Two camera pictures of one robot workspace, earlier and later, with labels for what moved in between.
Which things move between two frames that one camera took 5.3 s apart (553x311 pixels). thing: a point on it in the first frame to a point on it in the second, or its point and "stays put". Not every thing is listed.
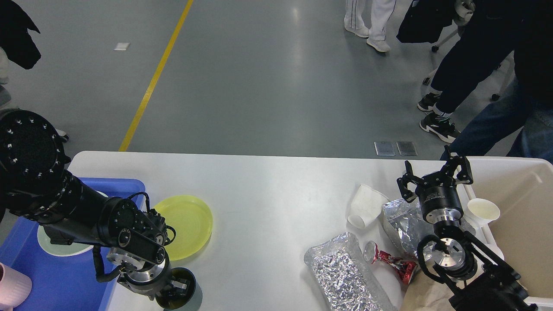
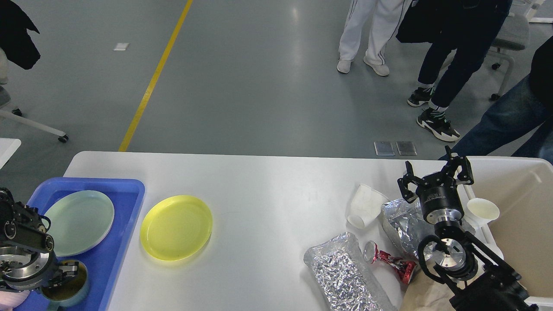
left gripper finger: [169, 291] to [64, 277]
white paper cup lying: [367, 205] stays put
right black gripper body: [439, 198] stays put
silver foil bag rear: [407, 226] stays put
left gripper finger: [180, 283] to [70, 268]
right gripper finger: [465, 174] stays put
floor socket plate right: [407, 148] stays put
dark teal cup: [185, 294] to [69, 286]
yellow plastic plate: [192, 219] stays put
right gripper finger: [402, 182] stays put
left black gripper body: [148, 281] to [48, 275]
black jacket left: [18, 45] stays put
